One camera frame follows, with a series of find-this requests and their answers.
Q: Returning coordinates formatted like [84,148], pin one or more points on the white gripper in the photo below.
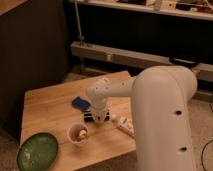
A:
[99,115]

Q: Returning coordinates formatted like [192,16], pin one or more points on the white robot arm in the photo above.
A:
[159,97]

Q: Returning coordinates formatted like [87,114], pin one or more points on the blue cloth object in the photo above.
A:
[80,104]

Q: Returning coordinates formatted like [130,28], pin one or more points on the white paper cup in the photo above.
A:
[78,134]

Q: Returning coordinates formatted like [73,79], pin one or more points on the green plate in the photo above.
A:
[38,152]

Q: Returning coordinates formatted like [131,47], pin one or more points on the metal pole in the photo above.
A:
[81,37]

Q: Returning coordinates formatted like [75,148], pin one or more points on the white shelf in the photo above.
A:
[141,8]

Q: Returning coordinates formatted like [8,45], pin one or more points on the grey metal rail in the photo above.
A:
[115,55]

